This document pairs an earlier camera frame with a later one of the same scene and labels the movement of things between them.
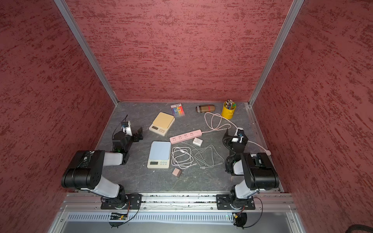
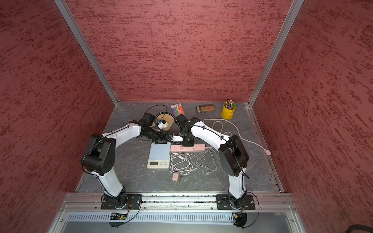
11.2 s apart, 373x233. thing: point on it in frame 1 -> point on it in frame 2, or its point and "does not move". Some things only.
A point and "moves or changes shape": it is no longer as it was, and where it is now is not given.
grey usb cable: (207, 157) moves or changes shape
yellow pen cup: (228, 110) does not move
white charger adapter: (197, 141) -> (178, 139)
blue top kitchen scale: (159, 156) does not move
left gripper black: (136, 139) -> (162, 139)
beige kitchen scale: (163, 123) does not move
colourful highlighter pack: (178, 109) does not move
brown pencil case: (205, 108) does not move
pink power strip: (179, 138) moves or changes shape
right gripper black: (229, 138) -> (188, 143)
